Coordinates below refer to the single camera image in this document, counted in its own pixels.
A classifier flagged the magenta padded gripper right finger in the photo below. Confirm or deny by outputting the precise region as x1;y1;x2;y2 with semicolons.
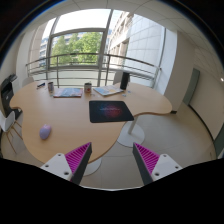
133;143;182;185

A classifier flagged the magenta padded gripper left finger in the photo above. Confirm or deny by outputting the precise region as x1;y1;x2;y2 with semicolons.
41;143;92;185

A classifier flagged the lavender computer mouse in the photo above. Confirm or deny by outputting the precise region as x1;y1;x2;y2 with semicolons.
39;124;51;140

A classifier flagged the black mouse pad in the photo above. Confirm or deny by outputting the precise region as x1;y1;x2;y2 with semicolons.
89;100;134;123

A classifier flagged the wooden curved table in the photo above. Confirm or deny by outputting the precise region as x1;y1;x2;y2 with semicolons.
9;79;173;177

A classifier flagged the blue pink magazine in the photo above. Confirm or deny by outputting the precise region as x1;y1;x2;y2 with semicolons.
54;88;83;98

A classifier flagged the white chair with wooden legs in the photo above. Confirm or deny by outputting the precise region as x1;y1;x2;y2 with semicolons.
0;110;22;147

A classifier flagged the dark patterned mug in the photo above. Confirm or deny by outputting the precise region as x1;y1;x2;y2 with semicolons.
48;82;54;93

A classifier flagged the white mug with red band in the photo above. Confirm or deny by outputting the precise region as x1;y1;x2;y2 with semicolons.
84;82;92;93

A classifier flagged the light blue open book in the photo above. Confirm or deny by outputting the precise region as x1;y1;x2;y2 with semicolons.
95;85;122;96

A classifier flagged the black cylindrical speaker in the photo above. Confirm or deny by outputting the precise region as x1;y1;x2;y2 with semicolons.
120;72;130;90

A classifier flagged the white chair behind table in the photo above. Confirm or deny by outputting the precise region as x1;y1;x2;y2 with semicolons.
22;77;34;87

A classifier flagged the green door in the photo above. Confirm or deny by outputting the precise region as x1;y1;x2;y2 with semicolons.
183;69;200;105

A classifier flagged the black printer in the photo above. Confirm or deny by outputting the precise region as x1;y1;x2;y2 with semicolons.
0;74;17;116

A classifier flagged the metal balcony railing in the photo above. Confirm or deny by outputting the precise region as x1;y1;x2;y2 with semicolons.
26;53;161;87

